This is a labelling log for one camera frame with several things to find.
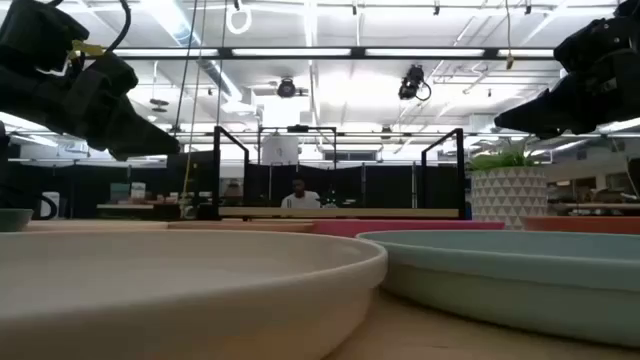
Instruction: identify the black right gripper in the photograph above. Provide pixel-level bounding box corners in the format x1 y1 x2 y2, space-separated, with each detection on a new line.
494 47 640 141

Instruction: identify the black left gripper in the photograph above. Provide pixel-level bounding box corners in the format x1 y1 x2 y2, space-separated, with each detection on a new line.
0 52 181 162

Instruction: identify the peach plate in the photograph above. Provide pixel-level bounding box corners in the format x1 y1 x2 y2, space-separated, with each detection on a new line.
23 219 170 233

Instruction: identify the orange plate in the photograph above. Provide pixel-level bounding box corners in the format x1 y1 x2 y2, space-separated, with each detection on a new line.
521 215 640 236

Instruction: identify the tan strap loop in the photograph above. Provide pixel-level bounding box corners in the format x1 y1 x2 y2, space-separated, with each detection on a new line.
167 220 315 234

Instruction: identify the light blue plate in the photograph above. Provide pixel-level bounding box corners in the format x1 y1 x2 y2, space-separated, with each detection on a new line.
355 229 640 350

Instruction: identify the potted succulent patterned white pot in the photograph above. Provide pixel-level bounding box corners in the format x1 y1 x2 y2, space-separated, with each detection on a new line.
467 142 550 231

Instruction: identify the beige grey plate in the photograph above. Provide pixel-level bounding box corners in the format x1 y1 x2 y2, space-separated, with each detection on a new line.
0 228 390 360

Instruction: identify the black partition screen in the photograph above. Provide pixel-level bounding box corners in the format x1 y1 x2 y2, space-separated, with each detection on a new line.
244 163 461 209

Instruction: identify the pink plate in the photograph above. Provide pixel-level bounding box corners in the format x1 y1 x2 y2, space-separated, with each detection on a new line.
310 218 507 238

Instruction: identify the person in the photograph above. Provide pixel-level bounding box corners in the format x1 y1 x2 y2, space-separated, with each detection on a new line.
279 177 322 210

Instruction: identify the yellowish hanging cable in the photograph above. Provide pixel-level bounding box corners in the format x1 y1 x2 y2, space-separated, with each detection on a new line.
180 0 209 216

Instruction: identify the black hanging cable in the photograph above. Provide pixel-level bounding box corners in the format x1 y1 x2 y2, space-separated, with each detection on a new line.
172 0 200 134

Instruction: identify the yellow cable tag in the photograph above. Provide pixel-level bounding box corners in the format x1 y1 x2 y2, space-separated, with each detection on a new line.
69 39 107 58

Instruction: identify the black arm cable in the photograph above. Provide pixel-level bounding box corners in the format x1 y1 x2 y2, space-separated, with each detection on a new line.
104 0 133 54

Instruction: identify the black overhead camera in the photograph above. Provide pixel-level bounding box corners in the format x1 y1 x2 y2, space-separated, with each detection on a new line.
397 63 432 103

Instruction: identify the white cable loop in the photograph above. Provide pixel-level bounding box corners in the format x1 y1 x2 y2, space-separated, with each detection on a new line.
224 3 253 36

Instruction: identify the black aluminium rig frame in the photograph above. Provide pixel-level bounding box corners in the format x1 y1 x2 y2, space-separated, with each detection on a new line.
84 45 556 62

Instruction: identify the black wire wooden shelf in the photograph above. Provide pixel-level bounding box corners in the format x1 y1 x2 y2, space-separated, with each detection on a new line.
212 125 467 221

